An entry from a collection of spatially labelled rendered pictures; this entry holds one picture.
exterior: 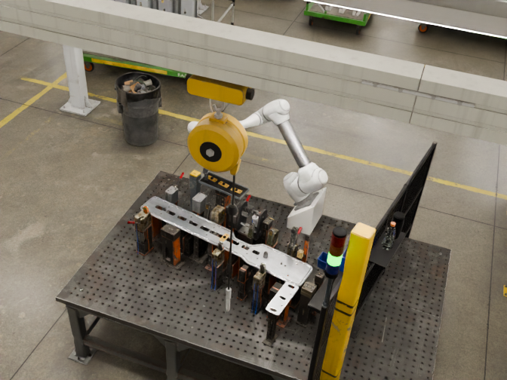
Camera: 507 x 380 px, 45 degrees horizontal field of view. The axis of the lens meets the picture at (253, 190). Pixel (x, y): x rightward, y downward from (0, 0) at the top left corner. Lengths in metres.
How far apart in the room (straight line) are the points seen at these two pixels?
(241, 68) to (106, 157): 5.53
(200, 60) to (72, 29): 0.35
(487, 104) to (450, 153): 6.20
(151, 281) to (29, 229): 1.95
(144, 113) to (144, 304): 2.95
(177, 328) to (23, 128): 4.04
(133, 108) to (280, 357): 3.58
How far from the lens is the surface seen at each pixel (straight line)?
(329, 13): 10.04
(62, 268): 5.68
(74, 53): 7.42
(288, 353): 4.11
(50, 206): 6.34
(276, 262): 4.22
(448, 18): 2.09
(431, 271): 4.86
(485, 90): 1.36
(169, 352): 4.39
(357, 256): 3.10
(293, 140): 4.64
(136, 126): 6.88
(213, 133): 1.55
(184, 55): 1.49
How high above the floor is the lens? 3.98
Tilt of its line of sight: 38 degrees down
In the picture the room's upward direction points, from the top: 4 degrees clockwise
